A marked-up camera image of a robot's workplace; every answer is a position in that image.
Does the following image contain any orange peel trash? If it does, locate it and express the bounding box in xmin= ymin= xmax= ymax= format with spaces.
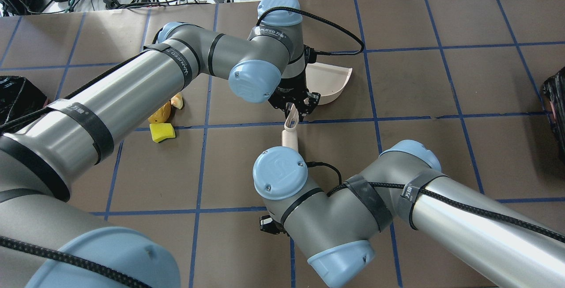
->
xmin=147 ymin=92 xmax=185 ymax=124

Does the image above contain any beige hand brush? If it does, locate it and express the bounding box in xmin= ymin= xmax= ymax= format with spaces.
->
xmin=281 ymin=129 xmax=299 ymax=152

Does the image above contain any yellow sponge piece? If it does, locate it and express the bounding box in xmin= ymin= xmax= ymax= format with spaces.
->
xmin=149 ymin=123 xmax=176 ymax=143

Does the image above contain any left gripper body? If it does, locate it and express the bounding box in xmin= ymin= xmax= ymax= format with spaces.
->
xmin=268 ymin=73 xmax=321 ymax=118

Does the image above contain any black lined bin left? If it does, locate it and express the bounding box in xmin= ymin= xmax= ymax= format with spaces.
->
xmin=0 ymin=76 xmax=48 ymax=125

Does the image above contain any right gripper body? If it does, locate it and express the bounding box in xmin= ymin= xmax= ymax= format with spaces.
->
xmin=260 ymin=215 xmax=288 ymax=235

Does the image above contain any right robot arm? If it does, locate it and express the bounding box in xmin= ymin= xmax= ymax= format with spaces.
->
xmin=252 ymin=140 xmax=565 ymax=288

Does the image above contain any black lined bin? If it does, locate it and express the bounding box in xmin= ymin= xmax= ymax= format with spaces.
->
xmin=0 ymin=76 xmax=48 ymax=125
xmin=542 ymin=67 xmax=565 ymax=163

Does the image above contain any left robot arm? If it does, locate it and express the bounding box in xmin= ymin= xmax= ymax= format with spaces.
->
xmin=1 ymin=0 xmax=304 ymax=288

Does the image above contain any beige plastic dustpan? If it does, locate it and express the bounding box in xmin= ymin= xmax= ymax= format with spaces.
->
xmin=284 ymin=63 xmax=353 ymax=131

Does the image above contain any black lined bin right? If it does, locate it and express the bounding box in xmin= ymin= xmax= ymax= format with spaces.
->
xmin=542 ymin=67 xmax=565 ymax=163

